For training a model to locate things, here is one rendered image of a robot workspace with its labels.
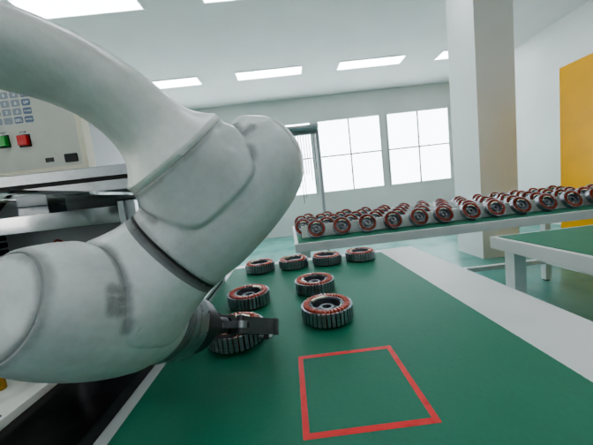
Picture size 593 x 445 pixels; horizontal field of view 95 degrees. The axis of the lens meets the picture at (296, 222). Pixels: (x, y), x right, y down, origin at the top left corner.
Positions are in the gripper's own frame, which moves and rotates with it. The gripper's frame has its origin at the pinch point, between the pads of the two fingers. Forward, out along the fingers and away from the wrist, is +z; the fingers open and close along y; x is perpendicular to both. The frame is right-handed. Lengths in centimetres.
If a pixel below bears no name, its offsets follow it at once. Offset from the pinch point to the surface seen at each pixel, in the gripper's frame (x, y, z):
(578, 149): 157, 255, 189
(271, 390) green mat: -8.9, 10.0, -10.9
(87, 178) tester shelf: 25.1, -21.7, -20.7
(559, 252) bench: 22, 93, 41
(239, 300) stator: 7.4, -3.6, 10.7
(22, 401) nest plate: -9.1, -24.4, -17.0
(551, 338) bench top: -3, 54, -2
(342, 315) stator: 2.1, 21.2, 2.7
